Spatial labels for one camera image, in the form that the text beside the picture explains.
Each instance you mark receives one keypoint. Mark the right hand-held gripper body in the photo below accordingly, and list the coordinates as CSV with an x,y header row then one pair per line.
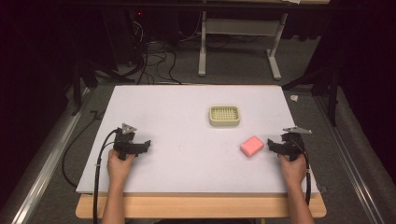
x,y
292,141

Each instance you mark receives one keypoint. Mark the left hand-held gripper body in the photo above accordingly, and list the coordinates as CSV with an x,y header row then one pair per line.
x,y
125,143

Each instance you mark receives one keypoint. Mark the pink soap bar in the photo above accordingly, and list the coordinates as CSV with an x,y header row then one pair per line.
x,y
251,146

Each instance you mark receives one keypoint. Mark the beige soap dish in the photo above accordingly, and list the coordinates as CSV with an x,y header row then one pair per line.
x,y
224,115

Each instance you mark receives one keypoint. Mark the person's left hand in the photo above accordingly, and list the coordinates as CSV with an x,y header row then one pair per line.
x,y
119,168

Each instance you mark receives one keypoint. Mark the person's right hand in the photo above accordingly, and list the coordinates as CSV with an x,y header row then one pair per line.
x,y
292,170

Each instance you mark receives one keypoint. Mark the crumpled white paper scrap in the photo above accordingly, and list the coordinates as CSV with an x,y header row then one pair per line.
x,y
294,98

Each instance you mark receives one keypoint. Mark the white foam mat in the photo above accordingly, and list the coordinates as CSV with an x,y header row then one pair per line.
x,y
193,161

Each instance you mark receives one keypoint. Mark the black tripod stand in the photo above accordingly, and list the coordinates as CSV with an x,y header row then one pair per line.
x,y
90,77
327,84

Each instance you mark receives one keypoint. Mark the wooden table board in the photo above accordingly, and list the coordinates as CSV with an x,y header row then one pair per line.
x,y
199,205

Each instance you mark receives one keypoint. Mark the aluminium floor rail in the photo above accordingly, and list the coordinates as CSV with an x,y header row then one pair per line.
x,y
40,168
348,161

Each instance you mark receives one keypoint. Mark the white desk frame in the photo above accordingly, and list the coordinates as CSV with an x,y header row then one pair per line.
x,y
239,31

